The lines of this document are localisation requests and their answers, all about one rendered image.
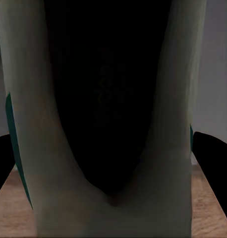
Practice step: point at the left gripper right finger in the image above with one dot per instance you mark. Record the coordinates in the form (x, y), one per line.
(211, 154)

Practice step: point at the gym shoe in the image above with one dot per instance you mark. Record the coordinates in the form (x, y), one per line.
(100, 98)

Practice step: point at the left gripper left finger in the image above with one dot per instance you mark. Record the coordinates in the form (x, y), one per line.
(7, 161)

